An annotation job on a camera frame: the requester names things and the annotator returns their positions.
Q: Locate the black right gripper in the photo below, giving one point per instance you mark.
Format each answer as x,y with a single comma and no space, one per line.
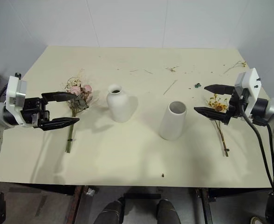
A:
236,106

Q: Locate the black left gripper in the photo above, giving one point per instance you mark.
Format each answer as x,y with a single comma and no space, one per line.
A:
32,112

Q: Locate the white tapered cylinder vase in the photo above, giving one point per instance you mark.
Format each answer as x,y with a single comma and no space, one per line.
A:
173,121

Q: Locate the white round-bellied ceramic vase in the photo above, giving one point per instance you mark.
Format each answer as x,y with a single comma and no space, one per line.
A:
118,105

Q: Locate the yellow dried flower sprig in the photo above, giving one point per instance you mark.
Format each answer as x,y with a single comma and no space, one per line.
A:
217,105

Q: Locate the pink dried flower bouquet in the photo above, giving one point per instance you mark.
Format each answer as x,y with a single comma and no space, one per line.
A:
77,98

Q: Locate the small dark teal object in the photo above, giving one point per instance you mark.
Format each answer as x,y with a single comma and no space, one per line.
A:
197,85

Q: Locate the dry yellow twig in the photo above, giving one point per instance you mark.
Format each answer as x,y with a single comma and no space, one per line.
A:
236,65

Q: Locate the thin dry stem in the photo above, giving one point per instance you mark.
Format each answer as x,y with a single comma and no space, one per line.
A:
170,87

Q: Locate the dark rounded robot foot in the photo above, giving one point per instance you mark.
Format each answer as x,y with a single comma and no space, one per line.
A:
109,212
167,212

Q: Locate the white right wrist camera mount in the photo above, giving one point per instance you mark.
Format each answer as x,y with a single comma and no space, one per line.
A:
248,86

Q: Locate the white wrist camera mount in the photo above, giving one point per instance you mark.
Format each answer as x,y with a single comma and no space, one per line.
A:
248,86
14,91

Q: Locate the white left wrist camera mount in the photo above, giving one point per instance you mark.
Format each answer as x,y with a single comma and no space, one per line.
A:
14,91

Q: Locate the black table frame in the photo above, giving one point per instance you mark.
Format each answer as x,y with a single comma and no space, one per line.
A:
141,198

